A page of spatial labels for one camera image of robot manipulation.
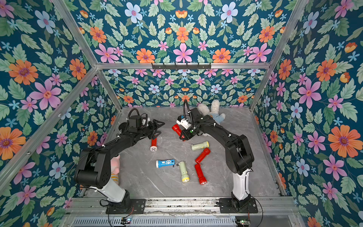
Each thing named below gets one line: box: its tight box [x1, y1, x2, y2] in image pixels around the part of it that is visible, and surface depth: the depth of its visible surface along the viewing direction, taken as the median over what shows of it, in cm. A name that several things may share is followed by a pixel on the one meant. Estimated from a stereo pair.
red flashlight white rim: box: [149, 137, 158, 152], surface depth 95 cm
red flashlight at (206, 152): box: [194, 147, 211, 169], surface depth 92 cm
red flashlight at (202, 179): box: [194, 163, 208, 185], surface depth 85 cm
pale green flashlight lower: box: [175, 160, 191, 183], surface depth 84 cm
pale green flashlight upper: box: [190, 140, 210, 151], surface depth 96 cm
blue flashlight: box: [155, 158, 176, 169], surface depth 88 cm
